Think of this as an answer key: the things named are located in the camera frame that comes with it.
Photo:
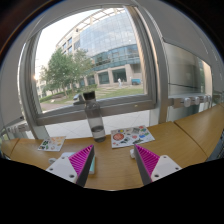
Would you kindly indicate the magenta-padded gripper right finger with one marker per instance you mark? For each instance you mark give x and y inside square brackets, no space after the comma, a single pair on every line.
[163,166]

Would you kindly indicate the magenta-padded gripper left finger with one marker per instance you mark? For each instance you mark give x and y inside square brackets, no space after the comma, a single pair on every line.
[63,168]

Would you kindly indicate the sticker sheet with food prints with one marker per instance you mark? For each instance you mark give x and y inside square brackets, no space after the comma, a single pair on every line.
[52,143]

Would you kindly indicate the sticker sheet with red circle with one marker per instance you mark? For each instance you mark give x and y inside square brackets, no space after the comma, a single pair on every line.
[131,136]

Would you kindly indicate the clear water bottle black cap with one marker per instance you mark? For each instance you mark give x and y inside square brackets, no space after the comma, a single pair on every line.
[95,120]

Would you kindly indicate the green tree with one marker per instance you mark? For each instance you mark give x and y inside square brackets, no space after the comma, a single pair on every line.
[61,73]

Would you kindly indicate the glass-fronted curved building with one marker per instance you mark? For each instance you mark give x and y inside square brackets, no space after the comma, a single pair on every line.
[110,43]

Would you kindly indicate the grey window frame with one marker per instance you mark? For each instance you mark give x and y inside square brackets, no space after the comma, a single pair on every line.
[66,115]

